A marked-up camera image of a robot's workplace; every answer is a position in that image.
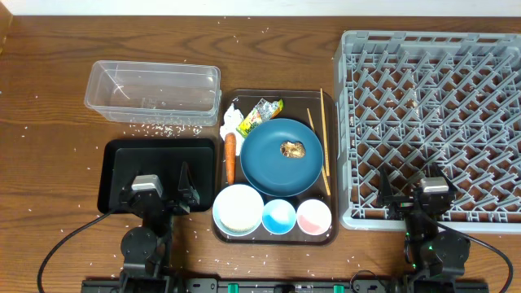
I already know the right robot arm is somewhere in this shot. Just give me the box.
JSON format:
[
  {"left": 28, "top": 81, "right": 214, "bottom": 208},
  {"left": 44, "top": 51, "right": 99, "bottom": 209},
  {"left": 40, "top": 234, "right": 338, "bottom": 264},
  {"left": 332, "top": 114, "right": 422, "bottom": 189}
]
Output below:
[{"left": 377, "top": 164, "right": 471, "bottom": 292}]

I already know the yellow green snack wrapper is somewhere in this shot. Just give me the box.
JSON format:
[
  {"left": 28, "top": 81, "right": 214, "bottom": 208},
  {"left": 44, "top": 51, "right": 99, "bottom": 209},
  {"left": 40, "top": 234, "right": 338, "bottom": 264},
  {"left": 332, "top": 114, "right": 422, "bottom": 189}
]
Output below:
[{"left": 236, "top": 98, "right": 284, "bottom": 138}]

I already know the brown serving tray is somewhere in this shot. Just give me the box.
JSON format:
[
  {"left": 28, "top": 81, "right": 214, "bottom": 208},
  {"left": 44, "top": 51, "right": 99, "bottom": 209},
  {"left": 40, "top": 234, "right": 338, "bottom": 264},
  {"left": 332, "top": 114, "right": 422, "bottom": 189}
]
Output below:
[{"left": 212, "top": 90, "right": 339, "bottom": 246}]

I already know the dark blue plate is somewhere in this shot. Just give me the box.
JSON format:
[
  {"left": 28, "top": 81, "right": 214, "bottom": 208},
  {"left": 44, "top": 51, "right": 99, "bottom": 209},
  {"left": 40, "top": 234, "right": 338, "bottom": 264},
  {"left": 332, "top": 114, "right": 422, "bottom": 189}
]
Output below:
[{"left": 240, "top": 118, "right": 323, "bottom": 197}]

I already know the black plastic tray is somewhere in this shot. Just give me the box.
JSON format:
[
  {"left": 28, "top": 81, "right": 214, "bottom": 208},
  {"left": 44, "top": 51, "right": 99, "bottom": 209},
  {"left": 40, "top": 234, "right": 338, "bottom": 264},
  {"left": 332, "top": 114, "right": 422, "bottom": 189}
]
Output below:
[{"left": 97, "top": 138, "right": 216, "bottom": 213}]

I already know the orange carrot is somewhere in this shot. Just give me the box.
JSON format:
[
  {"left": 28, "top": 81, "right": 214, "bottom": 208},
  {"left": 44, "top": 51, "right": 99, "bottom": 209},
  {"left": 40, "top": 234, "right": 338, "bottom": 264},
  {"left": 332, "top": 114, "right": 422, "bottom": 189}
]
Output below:
[{"left": 225, "top": 133, "right": 236, "bottom": 185}]

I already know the brown food scrap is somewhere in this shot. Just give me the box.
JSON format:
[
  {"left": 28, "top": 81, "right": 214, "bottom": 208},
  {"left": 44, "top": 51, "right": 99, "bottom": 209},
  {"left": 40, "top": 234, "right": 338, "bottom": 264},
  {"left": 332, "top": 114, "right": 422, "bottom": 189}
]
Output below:
[{"left": 280, "top": 141, "right": 306, "bottom": 159}]

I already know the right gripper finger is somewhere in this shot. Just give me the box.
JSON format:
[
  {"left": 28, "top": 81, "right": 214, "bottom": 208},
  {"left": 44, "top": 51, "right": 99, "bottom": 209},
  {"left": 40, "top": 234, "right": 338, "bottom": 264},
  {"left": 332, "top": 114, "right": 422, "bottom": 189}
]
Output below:
[
  {"left": 431, "top": 163, "right": 457, "bottom": 191},
  {"left": 379, "top": 166, "right": 393, "bottom": 198}
]

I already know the clear plastic bin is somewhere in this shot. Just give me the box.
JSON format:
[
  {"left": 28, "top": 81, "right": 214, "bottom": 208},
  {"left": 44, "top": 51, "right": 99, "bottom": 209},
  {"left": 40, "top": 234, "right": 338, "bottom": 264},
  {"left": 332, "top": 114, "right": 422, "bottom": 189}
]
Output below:
[{"left": 85, "top": 60, "right": 221, "bottom": 126}]

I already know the crumpled white tissue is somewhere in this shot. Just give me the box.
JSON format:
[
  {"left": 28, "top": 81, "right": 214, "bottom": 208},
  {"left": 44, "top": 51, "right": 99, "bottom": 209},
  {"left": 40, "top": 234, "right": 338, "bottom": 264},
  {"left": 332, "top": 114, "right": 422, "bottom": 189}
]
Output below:
[{"left": 220, "top": 104, "right": 245, "bottom": 156}]

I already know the light blue cup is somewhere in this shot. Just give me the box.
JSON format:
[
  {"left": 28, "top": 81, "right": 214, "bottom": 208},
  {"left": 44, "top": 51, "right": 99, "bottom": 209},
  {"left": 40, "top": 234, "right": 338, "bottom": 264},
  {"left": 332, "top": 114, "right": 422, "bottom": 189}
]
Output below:
[{"left": 262, "top": 199, "right": 296, "bottom": 235}]

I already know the light blue rice bowl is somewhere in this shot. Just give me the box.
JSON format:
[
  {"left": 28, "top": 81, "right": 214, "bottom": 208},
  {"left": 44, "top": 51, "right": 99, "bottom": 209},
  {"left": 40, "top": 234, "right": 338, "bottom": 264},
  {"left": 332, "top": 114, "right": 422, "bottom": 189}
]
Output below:
[{"left": 212, "top": 183, "right": 265, "bottom": 238}]

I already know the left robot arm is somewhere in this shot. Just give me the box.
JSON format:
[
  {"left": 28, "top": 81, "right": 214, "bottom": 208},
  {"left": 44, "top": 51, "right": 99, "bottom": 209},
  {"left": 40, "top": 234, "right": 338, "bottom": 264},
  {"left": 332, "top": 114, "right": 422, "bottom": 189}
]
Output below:
[{"left": 116, "top": 162, "right": 200, "bottom": 293}]

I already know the pink cup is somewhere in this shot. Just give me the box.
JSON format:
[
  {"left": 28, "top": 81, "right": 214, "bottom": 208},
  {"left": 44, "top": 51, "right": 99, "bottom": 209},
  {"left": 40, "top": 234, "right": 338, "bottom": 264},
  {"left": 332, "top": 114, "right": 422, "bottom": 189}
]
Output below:
[{"left": 296, "top": 199, "right": 332, "bottom": 236}]

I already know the grey dishwasher rack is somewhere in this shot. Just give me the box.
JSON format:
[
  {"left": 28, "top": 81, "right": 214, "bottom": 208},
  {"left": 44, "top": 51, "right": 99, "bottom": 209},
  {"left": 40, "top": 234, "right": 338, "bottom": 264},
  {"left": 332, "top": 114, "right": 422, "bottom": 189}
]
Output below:
[{"left": 334, "top": 31, "right": 520, "bottom": 234}]

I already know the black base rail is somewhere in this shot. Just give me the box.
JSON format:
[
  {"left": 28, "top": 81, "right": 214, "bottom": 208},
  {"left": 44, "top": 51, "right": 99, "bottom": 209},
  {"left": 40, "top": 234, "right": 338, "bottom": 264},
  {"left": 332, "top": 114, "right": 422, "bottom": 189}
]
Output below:
[{"left": 80, "top": 277, "right": 489, "bottom": 293}]

